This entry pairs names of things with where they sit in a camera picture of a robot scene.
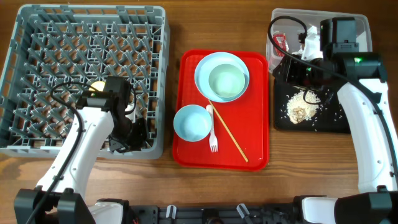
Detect yellow plastic cup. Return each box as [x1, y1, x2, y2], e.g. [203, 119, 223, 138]
[89, 81, 105, 91]

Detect green bowl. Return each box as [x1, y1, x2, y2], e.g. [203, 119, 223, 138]
[208, 63, 246, 98]

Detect red snack wrapper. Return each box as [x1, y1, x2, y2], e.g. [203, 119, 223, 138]
[273, 33, 289, 52]

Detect black plastic tray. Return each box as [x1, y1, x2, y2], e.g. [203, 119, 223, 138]
[273, 82, 350, 134]

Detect grey plastic dishwasher rack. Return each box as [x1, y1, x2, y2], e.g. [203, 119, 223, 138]
[1, 4, 170, 159]

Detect clear plastic waste bin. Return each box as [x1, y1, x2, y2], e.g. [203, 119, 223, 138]
[271, 8, 373, 54]

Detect rice food scraps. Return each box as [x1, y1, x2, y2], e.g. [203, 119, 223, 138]
[274, 88, 331, 132]

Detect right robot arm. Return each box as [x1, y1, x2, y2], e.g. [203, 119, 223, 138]
[273, 17, 397, 223]

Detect wooden chopstick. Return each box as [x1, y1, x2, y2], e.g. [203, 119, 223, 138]
[208, 100, 249, 162]

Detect red plastic serving tray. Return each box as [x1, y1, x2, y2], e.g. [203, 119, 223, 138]
[172, 49, 269, 171]

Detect white plastic fork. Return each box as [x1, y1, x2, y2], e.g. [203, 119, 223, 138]
[206, 105, 218, 152]

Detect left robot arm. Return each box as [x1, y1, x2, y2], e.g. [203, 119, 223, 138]
[14, 77, 147, 223]

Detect light blue small bowl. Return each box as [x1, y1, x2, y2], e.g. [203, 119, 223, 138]
[173, 105, 213, 142]

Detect light blue dinner plate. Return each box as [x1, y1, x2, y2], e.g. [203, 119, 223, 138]
[194, 52, 250, 103]

